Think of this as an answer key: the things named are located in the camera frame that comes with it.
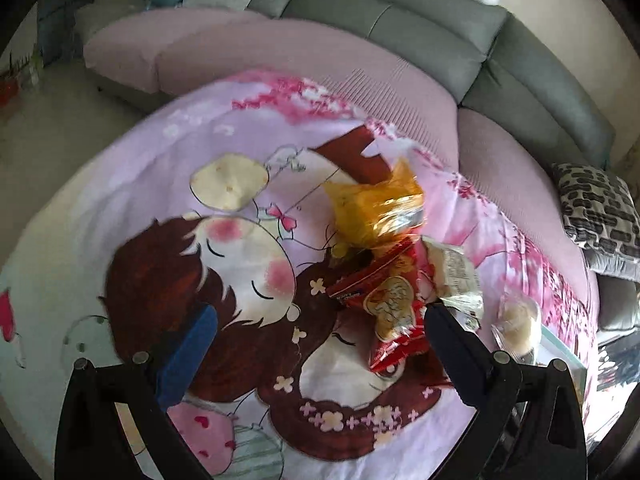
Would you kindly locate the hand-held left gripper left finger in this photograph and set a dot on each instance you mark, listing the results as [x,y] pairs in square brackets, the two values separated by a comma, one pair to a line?
[182,360]

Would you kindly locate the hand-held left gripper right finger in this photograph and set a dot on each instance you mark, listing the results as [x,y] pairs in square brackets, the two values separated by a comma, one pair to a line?
[457,355]

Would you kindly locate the bun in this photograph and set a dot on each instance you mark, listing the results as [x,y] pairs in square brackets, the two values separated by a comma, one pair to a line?
[517,322]

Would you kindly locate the white green snack packet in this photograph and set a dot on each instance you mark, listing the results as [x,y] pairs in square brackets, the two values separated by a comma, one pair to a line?
[455,275]

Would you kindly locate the red snack packet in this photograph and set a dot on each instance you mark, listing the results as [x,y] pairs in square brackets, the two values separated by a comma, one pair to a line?
[395,305]

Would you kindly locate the yellow snack packet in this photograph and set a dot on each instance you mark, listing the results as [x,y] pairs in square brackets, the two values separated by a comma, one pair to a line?
[375,210]

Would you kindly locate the printed cartoon blanket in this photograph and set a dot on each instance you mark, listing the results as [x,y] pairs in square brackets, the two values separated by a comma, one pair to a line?
[150,185]

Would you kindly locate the plain grey cushion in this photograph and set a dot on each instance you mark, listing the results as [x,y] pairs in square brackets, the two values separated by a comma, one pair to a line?
[615,265]

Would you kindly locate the black white patterned cushion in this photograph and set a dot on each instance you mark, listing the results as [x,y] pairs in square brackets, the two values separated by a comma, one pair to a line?
[600,205]

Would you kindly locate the grey sofa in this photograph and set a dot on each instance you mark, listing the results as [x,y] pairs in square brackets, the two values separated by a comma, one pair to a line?
[425,35]

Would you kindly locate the pink sofa cover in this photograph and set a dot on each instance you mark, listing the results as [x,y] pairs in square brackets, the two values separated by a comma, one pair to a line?
[300,55]

